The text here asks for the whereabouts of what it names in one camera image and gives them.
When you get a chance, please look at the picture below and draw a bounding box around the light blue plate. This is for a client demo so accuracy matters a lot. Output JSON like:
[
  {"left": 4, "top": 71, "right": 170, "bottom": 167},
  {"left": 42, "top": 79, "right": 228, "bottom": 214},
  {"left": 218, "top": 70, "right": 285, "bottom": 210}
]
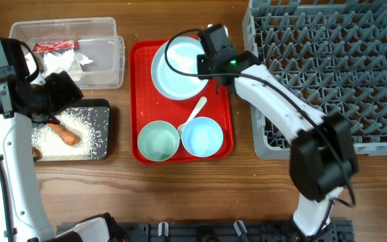
[{"left": 150, "top": 36, "right": 208, "bottom": 100}]

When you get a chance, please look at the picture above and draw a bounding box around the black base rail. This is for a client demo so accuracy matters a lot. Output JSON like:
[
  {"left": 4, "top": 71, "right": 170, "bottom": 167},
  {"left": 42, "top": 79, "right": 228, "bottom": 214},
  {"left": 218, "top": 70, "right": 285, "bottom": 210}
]
[{"left": 54, "top": 216, "right": 355, "bottom": 242}]

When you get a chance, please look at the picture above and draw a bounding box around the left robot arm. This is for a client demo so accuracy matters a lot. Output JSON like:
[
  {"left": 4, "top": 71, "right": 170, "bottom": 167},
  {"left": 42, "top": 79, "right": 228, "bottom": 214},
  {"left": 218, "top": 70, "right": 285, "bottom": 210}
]
[{"left": 0, "top": 38, "right": 126, "bottom": 241}]

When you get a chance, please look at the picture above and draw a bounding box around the white tissue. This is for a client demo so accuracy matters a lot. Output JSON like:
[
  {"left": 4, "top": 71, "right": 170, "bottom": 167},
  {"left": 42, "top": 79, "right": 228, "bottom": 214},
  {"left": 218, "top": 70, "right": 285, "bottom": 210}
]
[{"left": 44, "top": 49, "right": 93, "bottom": 81}]

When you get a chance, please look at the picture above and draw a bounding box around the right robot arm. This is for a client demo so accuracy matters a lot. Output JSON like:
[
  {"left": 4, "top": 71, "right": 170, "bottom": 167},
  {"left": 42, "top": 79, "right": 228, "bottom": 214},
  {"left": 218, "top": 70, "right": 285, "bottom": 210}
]
[{"left": 198, "top": 24, "right": 359, "bottom": 240}]

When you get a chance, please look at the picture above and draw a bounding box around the white rice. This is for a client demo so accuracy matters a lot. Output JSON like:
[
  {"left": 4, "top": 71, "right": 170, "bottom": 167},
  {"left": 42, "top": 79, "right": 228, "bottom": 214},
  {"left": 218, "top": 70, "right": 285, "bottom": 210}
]
[{"left": 31, "top": 107, "right": 109, "bottom": 161}]

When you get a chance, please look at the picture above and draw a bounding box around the grey dishwasher rack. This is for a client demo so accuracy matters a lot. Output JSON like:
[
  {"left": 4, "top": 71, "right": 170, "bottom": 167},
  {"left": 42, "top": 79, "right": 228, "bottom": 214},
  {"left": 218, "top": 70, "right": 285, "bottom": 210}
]
[{"left": 242, "top": 0, "right": 387, "bottom": 156}]

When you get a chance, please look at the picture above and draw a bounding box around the light blue bowl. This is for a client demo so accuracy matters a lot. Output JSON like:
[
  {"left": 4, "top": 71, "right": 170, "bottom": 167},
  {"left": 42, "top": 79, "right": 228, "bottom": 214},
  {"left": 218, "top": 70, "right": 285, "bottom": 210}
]
[{"left": 181, "top": 117, "right": 224, "bottom": 158}]

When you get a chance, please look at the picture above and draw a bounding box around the green bowl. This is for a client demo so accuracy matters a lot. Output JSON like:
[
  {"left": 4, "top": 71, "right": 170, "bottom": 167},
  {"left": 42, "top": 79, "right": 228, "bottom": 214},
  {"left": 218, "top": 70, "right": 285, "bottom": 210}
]
[{"left": 137, "top": 120, "right": 180, "bottom": 162}]

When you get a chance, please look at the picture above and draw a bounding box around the white plastic spoon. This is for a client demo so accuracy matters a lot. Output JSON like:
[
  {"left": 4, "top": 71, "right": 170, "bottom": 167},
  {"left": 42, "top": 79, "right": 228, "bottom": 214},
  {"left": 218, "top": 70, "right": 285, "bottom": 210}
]
[{"left": 177, "top": 96, "right": 208, "bottom": 137}]

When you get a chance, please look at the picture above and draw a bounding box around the red snack wrapper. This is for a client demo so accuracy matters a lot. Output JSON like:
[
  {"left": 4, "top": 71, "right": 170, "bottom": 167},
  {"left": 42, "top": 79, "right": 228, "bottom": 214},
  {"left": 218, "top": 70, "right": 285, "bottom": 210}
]
[{"left": 33, "top": 39, "right": 79, "bottom": 53}]

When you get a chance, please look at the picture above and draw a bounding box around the brown food scrap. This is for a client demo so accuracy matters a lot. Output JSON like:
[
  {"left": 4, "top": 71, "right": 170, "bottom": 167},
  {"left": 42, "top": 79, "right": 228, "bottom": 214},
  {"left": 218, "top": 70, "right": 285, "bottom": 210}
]
[{"left": 32, "top": 147, "right": 42, "bottom": 161}]

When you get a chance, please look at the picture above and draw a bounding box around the red serving tray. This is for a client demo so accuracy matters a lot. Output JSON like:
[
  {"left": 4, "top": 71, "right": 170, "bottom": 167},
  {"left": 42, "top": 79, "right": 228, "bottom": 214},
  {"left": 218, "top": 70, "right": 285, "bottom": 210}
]
[{"left": 129, "top": 40, "right": 234, "bottom": 165}]

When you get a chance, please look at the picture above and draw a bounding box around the orange carrot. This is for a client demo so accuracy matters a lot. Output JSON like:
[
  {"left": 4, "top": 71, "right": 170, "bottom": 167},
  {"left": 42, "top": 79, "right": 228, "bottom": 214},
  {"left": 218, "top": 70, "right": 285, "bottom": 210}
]
[{"left": 48, "top": 123, "right": 80, "bottom": 146}]

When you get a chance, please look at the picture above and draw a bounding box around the clear plastic bin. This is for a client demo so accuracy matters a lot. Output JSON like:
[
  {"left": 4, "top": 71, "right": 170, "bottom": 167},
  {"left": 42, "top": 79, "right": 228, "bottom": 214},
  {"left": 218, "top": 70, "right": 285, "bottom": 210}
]
[{"left": 9, "top": 17, "right": 125, "bottom": 89}]

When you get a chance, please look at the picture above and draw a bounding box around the black plastic tray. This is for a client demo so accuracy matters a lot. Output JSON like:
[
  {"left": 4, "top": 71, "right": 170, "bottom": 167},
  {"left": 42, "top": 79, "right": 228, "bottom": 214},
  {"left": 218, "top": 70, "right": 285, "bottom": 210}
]
[{"left": 30, "top": 98, "right": 111, "bottom": 162}]

